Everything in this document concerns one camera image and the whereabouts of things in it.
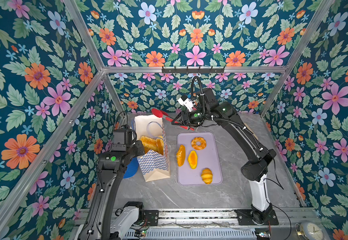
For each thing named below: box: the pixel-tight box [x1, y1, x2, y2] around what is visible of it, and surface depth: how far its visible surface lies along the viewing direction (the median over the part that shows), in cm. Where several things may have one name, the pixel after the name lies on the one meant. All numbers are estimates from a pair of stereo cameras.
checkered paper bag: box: [134, 114, 170, 182], surface depth 78 cm
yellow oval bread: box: [188, 150, 198, 170], surface depth 93 cm
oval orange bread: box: [176, 144, 186, 167], surface depth 92 cm
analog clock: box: [295, 221, 330, 240], surface depth 69 cm
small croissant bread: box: [201, 167, 213, 185], surface depth 87 cm
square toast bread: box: [140, 135, 164, 155], surface depth 92 cm
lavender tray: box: [177, 132, 223, 186], surface depth 93 cm
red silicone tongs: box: [151, 108, 195, 131], surface depth 70 cm
